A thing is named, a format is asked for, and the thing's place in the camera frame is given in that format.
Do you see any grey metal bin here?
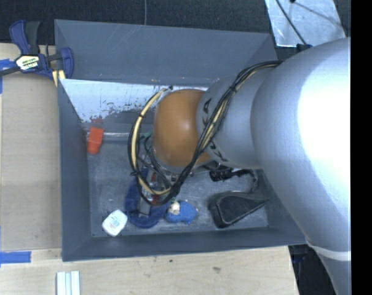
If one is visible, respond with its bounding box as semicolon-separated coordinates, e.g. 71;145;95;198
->
53;18;307;262

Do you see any black wedge-shaped object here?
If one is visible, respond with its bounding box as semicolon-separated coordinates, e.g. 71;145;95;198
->
207;191;270;229

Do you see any blue cloth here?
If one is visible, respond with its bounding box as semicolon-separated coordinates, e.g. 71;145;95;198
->
124;168;172;229

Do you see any white small bottle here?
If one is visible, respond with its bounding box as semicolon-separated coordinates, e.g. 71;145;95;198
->
101;209;129;237

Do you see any red-orange block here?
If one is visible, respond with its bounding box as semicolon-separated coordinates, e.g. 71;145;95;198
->
87;126;105;155

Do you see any pale wood board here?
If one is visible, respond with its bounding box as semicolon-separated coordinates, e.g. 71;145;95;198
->
0;43;64;252

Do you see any black cylinder on white bracket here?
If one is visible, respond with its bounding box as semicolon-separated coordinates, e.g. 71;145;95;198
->
209;168;259;194

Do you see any blue toy animal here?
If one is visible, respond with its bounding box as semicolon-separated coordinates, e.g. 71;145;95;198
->
164;200;199;226

